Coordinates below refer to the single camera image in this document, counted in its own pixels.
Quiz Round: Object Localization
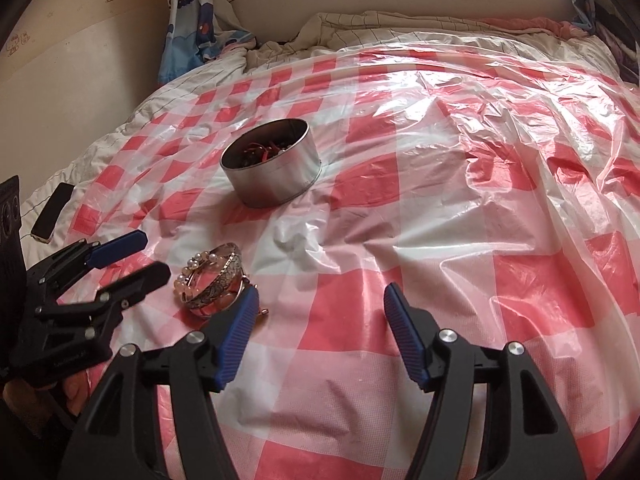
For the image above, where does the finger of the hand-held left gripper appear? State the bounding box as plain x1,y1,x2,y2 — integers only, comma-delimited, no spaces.
25,230,147,306
35,261,172,343

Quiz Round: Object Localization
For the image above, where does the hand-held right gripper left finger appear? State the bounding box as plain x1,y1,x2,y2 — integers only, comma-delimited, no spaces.
59,287,261,480

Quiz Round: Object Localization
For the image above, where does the pile of bracelets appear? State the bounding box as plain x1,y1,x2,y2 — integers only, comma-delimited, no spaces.
235,127,306,168

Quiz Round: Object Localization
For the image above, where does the red checkered plastic sheet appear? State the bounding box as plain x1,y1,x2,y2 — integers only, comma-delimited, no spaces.
55,42,640,480

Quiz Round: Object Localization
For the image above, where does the blue cartoon curtain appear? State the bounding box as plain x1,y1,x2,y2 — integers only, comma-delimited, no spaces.
157,0,256,86

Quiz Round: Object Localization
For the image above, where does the pink cloth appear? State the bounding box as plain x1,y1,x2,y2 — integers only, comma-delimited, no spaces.
479,15,587,37

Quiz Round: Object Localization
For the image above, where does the dark cloth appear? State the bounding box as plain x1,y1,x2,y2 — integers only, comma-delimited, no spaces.
599,7,640,86

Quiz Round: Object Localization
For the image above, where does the pearl bead bracelet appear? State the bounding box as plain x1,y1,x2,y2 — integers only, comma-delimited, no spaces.
173,249,240,307

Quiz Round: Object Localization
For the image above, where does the round metal tin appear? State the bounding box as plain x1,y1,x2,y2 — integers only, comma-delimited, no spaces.
220,118,323,208

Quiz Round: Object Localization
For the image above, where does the black phone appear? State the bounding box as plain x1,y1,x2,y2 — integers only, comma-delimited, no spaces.
31,182,75,244

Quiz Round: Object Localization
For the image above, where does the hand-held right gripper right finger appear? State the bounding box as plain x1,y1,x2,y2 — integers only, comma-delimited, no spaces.
382,282,586,480

